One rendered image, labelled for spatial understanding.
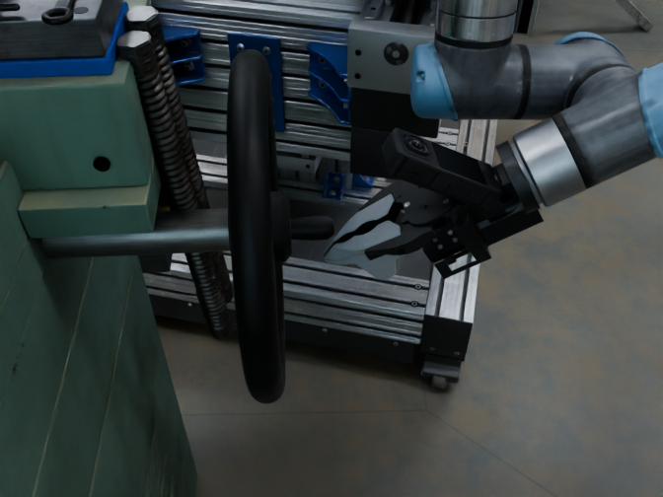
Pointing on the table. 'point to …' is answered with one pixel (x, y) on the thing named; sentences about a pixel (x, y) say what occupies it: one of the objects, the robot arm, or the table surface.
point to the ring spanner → (58, 13)
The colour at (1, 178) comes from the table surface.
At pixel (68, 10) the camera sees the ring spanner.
